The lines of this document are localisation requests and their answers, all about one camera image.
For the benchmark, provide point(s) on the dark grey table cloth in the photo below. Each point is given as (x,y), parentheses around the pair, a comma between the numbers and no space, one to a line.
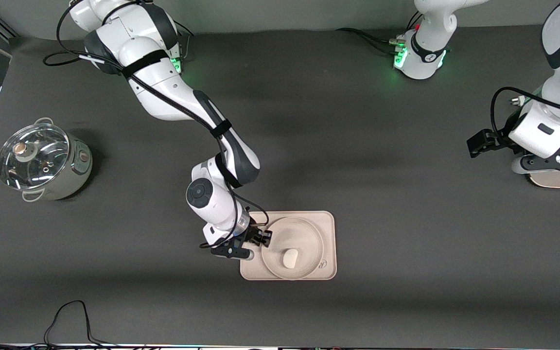
(163,291)

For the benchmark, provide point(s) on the beige rectangular rabbit tray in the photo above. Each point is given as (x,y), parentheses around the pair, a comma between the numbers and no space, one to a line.
(329,233)

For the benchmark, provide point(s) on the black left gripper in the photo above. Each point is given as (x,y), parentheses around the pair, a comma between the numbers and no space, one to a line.
(499,138)

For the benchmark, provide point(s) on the round beige plate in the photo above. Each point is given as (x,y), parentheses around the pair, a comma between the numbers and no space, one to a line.
(304,233)

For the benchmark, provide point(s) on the white steamed bun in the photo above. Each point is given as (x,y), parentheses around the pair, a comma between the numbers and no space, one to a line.
(291,258)

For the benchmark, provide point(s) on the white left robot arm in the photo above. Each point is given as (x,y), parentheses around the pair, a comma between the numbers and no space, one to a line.
(426,63)

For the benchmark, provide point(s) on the steel pot with glass lid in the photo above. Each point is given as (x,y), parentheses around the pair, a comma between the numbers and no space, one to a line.
(78,170)

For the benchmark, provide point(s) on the glass pot lid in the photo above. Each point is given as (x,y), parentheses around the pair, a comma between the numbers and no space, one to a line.
(32,165)

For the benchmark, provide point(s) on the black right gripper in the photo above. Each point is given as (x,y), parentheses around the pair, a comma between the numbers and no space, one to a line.
(253,234)

